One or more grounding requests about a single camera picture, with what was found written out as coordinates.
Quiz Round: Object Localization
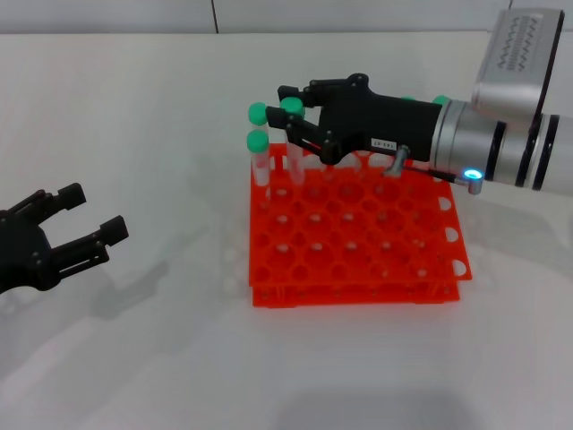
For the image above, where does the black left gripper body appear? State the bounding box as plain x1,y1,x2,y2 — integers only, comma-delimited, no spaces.
0,189,60,295

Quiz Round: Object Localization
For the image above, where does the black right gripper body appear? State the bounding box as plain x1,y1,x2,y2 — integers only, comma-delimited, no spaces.
317,73,443,166

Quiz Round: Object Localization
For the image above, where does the orange plastic test tube rack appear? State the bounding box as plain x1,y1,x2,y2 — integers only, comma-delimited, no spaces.
247,141,474,309

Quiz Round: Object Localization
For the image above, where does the thin dark gripper cable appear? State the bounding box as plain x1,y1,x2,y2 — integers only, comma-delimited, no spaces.
290,136,469,183

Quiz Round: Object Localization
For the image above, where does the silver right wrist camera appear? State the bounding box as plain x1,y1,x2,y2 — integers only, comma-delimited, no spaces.
470,8,566,132

